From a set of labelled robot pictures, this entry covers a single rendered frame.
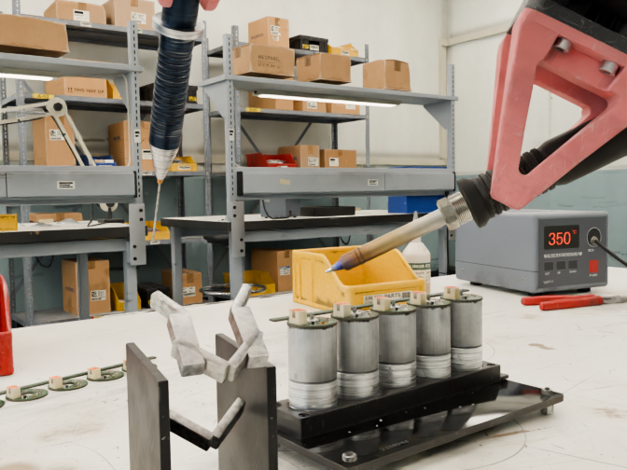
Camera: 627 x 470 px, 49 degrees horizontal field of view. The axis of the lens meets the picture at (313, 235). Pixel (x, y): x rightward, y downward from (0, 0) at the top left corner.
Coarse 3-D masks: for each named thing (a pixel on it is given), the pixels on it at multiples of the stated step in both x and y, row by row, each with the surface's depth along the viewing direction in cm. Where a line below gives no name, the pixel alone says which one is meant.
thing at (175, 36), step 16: (176, 0) 20; (192, 0) 21; (160, 16) 21; (176, 16) 21; (192, 16) 21; (160, 32) 21; (176, 32) 21; (192, 32) 21; (160, 48) 22; (176, 48) 21; (192, 48) 22; (160, 64) 22; (176, 64) 22; (160, 80) 22; (176, 80) 22; (160, 96) 22; (176, 96) 22; (160, 112) 23; (176, 112) 23; (160, 128) 23; (176, 128) 23; (160, 144) 23; (176, 144) 24
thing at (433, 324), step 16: (416, 320) 38; (432, 320) 38; (448, 320) 38; (416, 336) 38; (432, 336) 38; (448, 336) 38; (416, 352) 38; (432, 352) 38; (448, 352) 39; (432, 368) 38; (448, 368) 38
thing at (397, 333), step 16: (384, 320) 36; (400, 320) 36; (384, 336) 36; (400, 336) 36; (384, 352) 36; (400, 352) 36; (384, 368) 36; (400, 368) 36; (416, 368) 37; (384, 384) 36; (400, 384) 36; (416, 384) 37
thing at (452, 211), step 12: (444, 204) 32; (456, 204) 31; (432, 216) 32; (444, 216) 31; (456, 216) 31; (468, 216) 31; (408, 228) 32; (420, 228) 32; (432, 228) 32; (384, 240) 32; (396, 240) 32; (408, 240) 32; (348, 252) 33; (360, 252) 32; (372, 252) 32; (384, 252) 32; (348, 264) 32; (360, 264) 32
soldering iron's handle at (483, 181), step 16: (576, 128) 31; (544, 144) 31; (560, 144) 30; (608, 144) 30; (624, 144) 30; (528, 160) 31; (592, 160) 30; (608, 160) 30; (480, 176) 31; (576, 176) 31; (464, 192) 31; (480, 192) 31; (544, 192) 31; (480, 208) 31; (496, 208) 31; (480, 224) 31
